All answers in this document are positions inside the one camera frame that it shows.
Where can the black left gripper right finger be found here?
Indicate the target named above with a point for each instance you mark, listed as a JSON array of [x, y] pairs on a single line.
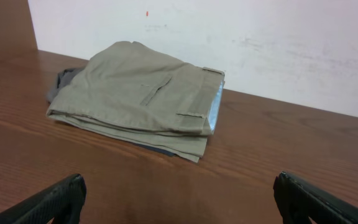
[[300, 202]]

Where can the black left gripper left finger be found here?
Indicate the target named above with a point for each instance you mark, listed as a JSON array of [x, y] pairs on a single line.
[[60, 203]]

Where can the folded grey garment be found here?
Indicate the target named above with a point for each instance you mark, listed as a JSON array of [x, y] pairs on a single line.
[[63, 79]]

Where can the folded khaki pants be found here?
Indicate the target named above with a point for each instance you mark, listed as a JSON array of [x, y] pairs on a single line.
[[133, 93]]

